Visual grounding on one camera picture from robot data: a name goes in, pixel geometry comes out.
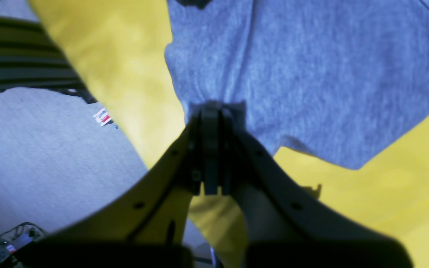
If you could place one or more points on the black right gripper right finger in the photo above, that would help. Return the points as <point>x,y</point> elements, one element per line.
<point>286,226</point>

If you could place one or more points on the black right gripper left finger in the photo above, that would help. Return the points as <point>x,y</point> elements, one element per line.
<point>141,229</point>

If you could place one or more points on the grey t-shirt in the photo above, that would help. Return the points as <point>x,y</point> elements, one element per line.
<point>340,80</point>

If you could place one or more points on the yellow table cloth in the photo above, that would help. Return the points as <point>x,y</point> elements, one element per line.
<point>118,49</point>

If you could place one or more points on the striped table frame rail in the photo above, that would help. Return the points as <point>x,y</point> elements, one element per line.
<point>30,59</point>

